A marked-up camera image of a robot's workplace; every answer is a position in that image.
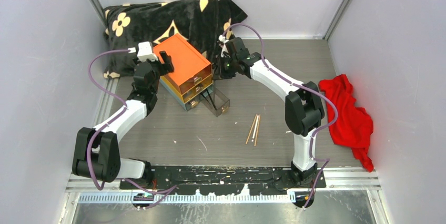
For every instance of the white makeup pencil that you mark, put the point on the white makeup pencil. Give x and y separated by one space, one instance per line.
255 130

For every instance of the wooden brown pencil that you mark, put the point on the wooden brown pencil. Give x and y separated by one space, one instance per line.
252 127

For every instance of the black makeup pencil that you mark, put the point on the black makeup pencil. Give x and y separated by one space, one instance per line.
211 99

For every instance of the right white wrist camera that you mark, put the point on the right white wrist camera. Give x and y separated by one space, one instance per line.
222 43

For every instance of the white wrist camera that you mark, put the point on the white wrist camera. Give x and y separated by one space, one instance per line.
145 52
222 43

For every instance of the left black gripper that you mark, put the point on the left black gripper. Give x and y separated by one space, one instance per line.
166 69

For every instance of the clear bottom drawer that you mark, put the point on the clear bottom drawer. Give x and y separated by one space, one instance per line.
221 101

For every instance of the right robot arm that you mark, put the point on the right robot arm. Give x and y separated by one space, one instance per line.
303 106

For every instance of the black floral plush pillow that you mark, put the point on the black floral plush pillow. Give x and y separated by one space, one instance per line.
200 22

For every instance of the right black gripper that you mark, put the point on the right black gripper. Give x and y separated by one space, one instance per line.
219 74

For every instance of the orange drawer organizer box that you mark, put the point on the orange drawer organizer box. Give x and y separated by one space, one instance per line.
192 73

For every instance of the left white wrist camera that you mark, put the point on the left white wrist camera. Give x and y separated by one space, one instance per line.
145 52

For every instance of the red cloth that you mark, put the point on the red cloth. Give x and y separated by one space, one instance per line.
354 126

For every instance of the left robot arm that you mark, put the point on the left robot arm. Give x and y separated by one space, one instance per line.
96 153

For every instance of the gold makeup pencil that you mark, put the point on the gold makeup pencil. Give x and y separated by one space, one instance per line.
255 142

